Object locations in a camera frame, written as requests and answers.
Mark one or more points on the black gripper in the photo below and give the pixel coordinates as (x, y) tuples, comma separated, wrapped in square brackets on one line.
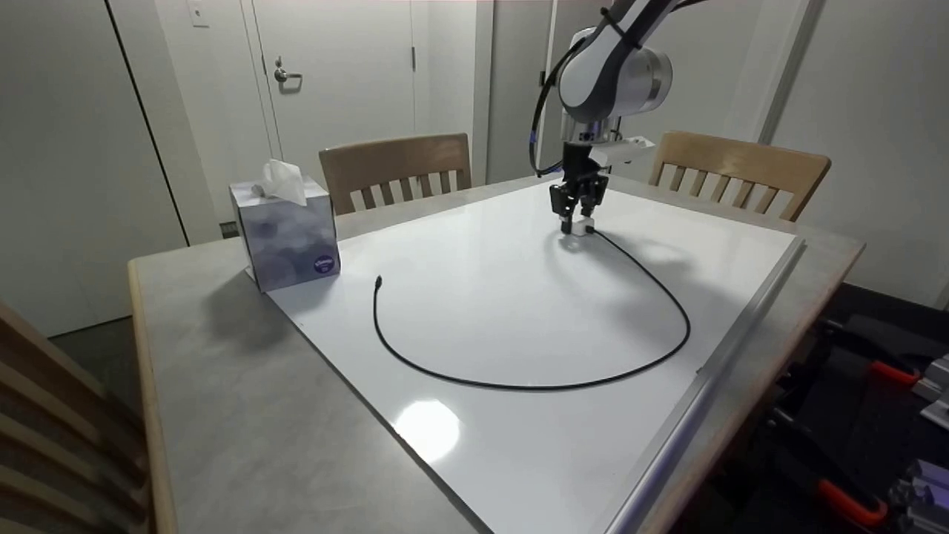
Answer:
[(582, 178)]

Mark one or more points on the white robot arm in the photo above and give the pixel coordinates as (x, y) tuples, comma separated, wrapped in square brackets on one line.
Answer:
[(603, 75)]

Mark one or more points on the white board mat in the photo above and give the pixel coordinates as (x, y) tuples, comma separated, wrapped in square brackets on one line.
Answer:
[(545, 375)]

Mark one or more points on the blue tissue box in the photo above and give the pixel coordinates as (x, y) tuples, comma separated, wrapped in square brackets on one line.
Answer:
[(288, 225)]

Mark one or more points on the orange black clamp far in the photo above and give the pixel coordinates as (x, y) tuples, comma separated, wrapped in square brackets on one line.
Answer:
[(880, 359)]

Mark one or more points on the orange black clamp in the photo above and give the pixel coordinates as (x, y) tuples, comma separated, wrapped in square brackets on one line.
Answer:
[(880, 359), (816, 473)]

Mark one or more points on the orange black clamp near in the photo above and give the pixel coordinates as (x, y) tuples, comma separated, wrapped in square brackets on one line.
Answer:
[(816, 473)]

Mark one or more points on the wooden chair beside table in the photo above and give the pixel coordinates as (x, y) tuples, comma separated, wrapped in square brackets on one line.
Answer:
[(73, 454)]

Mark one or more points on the white door with handle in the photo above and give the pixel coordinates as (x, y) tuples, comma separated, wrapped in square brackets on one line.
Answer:
[(340, 71)]

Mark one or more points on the wall light switch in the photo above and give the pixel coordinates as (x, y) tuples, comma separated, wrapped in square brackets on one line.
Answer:
[(200, 16)]

